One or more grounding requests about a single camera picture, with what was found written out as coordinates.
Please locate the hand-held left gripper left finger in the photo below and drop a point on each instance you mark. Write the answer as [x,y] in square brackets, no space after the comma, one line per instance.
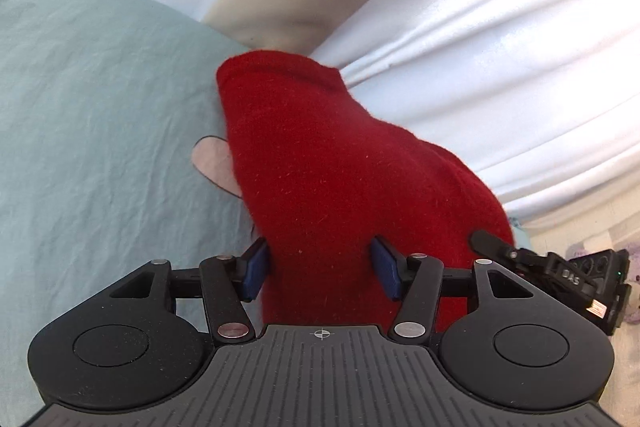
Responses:
[257,268]

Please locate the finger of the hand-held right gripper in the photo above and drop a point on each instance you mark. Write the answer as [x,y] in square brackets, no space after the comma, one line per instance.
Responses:
[492,244]

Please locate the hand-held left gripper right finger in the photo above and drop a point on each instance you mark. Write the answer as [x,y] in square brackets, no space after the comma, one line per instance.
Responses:
[385,269]

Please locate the red knit sweater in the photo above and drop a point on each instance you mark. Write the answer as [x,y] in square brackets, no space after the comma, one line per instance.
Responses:
[325,157]

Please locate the teal printed bedsheet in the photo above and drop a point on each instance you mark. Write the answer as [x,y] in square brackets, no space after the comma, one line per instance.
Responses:
[100,132]

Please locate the white curtain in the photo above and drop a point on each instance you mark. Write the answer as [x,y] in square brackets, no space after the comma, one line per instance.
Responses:
[500,32]

